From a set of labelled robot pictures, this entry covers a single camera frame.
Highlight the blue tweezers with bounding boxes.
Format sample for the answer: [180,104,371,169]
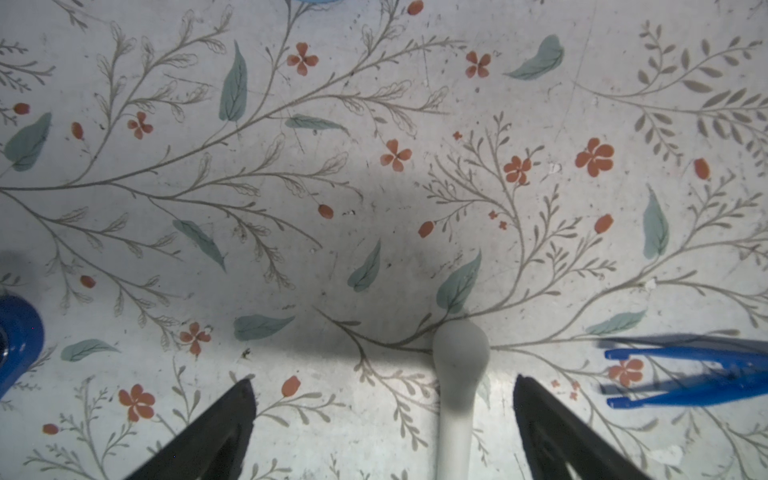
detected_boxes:
[598,334,767,410]

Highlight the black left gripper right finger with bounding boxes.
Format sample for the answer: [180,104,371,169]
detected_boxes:
[513,375,649,480]

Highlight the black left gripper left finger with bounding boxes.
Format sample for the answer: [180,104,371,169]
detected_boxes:
[129,380,257,479]

